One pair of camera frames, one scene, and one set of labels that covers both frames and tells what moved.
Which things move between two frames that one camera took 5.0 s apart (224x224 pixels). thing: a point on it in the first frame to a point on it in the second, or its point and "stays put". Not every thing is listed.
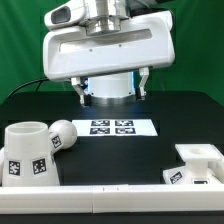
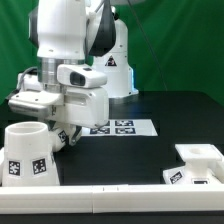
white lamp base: (204, 165) stays put
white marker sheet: (114, 127) stays put
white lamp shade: (28, 160) stays put
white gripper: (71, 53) to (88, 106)
